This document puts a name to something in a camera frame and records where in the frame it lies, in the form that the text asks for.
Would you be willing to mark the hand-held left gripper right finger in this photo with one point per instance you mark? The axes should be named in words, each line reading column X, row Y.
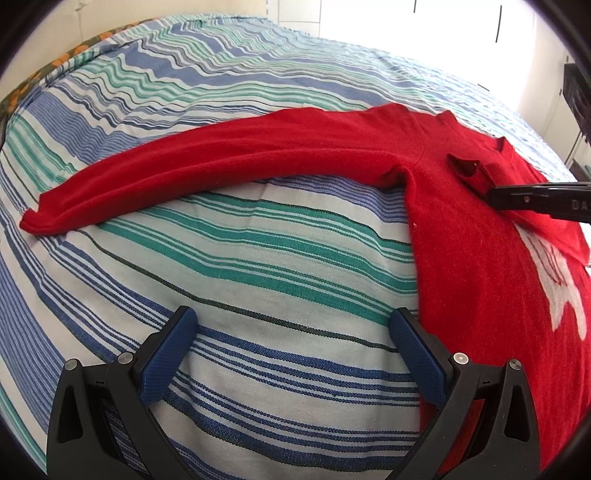
column 415, row 353

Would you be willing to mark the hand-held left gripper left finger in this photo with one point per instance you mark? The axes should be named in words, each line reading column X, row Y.
column 166, row 353

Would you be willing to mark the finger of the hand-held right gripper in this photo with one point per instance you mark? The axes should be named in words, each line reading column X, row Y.
column 521, row 198

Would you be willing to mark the red sweater with white print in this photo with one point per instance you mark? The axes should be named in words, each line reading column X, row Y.
column 461, row 258

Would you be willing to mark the blue green striped duvet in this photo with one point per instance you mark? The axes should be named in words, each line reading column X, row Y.
column 231, row 258

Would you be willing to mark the white wardrobe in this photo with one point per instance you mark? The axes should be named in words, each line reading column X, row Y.
column 392, row 18

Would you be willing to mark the orange floral bed sheet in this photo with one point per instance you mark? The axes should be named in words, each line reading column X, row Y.
column 55, row 64

